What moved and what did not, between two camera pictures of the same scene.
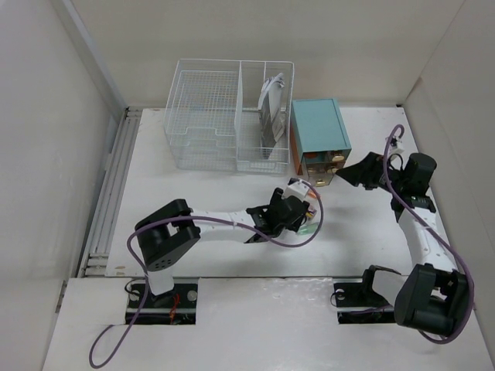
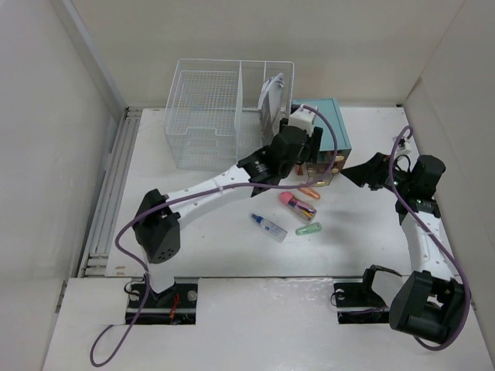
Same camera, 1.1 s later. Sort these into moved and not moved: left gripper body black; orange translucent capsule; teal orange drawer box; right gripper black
Moved: left gripper body black
Not moved: right gripper black; teal orange drawer box; orange translucent capsule
